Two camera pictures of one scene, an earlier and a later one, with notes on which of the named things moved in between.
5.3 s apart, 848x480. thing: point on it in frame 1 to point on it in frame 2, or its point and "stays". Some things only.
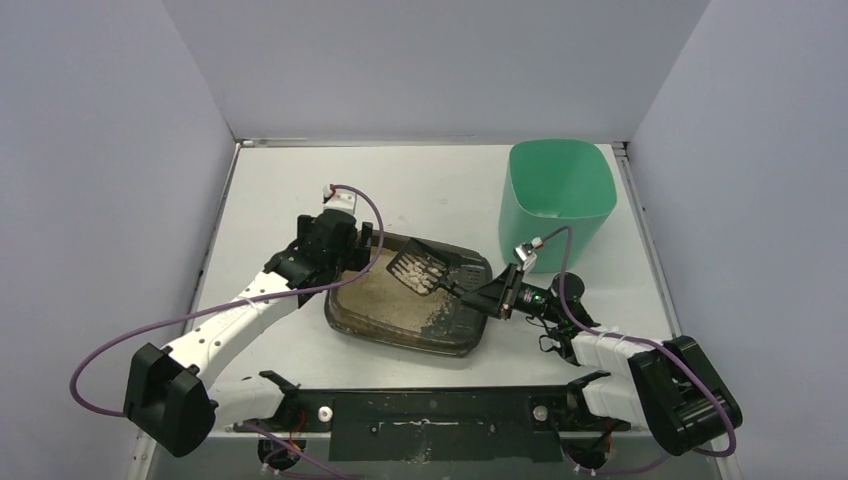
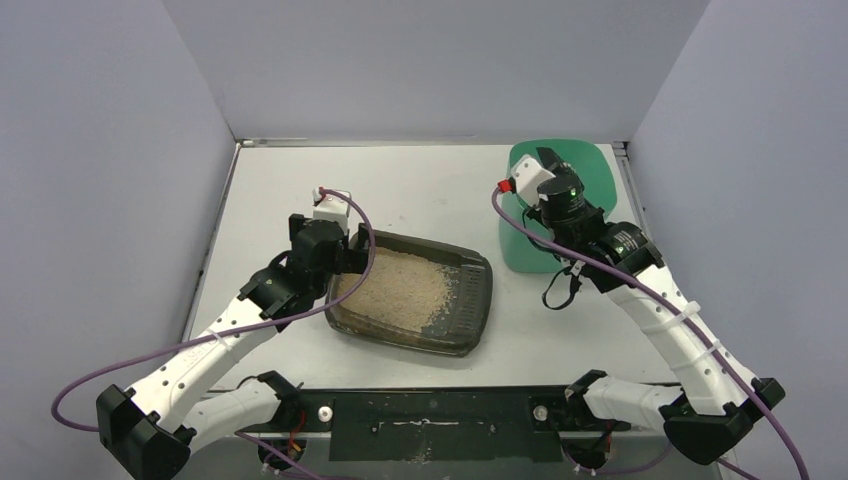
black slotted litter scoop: x=424 y=270 to x=564 y=173
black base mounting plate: x=440 y=424 stays
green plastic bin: x=551 y=183 stays
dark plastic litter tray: x=377 y=306 stays
